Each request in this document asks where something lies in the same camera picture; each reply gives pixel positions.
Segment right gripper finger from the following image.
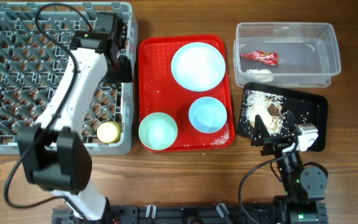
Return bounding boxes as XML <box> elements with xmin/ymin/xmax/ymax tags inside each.
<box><xmin>280</xmin><ymin>110</ymin><xmax>300</xmax><ymax>137</ymax></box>
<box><xmin>253</xmin><ymin>114</ymin><xmax>271</xmax><ymax>140</ymax></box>

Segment brown food scraps with rice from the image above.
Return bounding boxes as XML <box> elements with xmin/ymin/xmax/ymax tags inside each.
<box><xmin>241</xmin><ymin>89</ymin><xmax>310</xmax><ymax>138</ymax></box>

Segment white napkin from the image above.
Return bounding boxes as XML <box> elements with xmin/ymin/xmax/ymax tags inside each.
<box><xmin>246</xmin><ymin>69</ymin><xmax>273</xmax><ymax>83</ymax></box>

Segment small light blue bowl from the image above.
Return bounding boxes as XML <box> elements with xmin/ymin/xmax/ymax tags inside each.
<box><xmin>188</xmin><ymin>96</ymin><xmax>227</xmax><ymax>134</ymax></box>

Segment yellow plastic cup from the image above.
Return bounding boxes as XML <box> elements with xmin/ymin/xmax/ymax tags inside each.
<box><xmin>96</xmin><ymin>121</ymin><xmax>122</xmax><ymax>144</ymax></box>

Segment red snack wrapper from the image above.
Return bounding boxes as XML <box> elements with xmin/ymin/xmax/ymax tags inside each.
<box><xmin>240</xmin><ymin>50</ymin><xmax>278</xmax><ymax>66</ymax></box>

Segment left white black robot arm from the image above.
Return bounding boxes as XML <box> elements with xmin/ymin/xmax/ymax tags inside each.
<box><xmin>17</xmin><ymin>28</ymin><xmax>132</xmax><ymax>223</ymax></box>

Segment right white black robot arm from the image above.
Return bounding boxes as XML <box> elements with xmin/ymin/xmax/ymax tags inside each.
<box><xmin>251</xmin><ymin>111</ymin><xmax>328</xmax><ymax>224</ymax></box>

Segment black rectangular waste tray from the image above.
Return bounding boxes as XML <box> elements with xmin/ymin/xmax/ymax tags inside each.
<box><xmin>237</xmin><ymin>82</ymin><xmax>328</xmax><ymax>152</ymax></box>

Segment clear plastic waste bin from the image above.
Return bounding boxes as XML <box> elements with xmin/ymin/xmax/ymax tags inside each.
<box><xmin>233</xmin><ymin>22</ymin><xmax>341</xmax><ymax>88</ymax></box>

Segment grey plastic dishwasher rack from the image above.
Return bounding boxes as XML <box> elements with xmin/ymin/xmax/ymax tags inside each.
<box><xmin>0</xmin><ymin>2</ymin><xmax>138</xmax><ymax>154</ymax></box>

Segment spilled rice on tray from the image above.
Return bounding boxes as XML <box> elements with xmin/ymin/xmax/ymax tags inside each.
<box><xmin>183</xmin><ymin>123</ymin><xmax>234</xmax><ymax>149</ymax></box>

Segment red plastic serving tray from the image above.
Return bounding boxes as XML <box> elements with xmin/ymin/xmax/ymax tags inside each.
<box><xmin>138</xmin><ymin>34</ymin><xmax>235</xmax><ymax>152</ymax></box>

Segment light green bowl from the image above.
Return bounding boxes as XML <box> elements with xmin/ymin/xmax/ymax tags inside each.
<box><xmin>139</xmin><ymin>112</ymin><xmax>178</xmax><ymax>151</ymax></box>

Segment large light blue plate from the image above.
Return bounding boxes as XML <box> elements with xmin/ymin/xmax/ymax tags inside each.
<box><xmin>170</xmin><ymin>42</ymin><xmax>226</xmax><ymax>92</ymax></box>

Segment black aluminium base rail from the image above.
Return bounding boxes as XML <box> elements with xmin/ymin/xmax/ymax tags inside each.
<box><xmin>51</xmin><ymin>202</ymin><xmax>328</xmax><ymax>224</ymax></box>

